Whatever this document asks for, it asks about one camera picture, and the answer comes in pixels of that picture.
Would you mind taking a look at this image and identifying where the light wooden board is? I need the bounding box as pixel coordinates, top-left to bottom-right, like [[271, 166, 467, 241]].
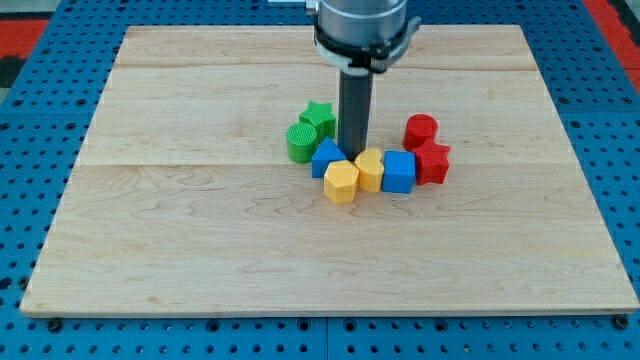
[[21, 25, 639, 318]]

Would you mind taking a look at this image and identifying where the green star block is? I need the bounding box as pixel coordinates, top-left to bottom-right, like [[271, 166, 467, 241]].
[[299, 101, 336, 141]]

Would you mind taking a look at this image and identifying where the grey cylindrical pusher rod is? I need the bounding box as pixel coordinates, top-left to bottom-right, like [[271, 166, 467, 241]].
[[337, 72, 373, 161]]

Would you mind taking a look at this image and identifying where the red cylinder block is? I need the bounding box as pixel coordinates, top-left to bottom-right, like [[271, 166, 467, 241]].
[[403, 113, 439, 150]]

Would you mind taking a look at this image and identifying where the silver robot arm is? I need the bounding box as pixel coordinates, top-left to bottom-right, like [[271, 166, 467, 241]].
[[267, 0, 422, 77]]

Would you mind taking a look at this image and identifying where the blue cube block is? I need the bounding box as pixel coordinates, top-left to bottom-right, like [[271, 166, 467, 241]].
[[382, 151, 416, 194]]

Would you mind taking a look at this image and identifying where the blue triangle block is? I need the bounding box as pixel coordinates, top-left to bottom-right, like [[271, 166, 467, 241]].
[[311, 137, 346, 178]]

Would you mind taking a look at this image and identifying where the red star block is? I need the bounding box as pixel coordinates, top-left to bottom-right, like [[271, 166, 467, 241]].
[[411, 141, 451, 185]]

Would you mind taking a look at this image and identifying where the yellow hexagon block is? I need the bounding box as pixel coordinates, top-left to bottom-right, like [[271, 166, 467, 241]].
[[324, 160, 359, 204]]

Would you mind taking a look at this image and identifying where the yellow heart block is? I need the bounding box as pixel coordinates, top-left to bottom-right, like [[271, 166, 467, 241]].
[[354, 148, 384, 193]]

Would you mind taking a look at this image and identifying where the green cylinder block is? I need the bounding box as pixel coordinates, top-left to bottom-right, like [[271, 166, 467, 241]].
[[286, 122, 318, 164]]

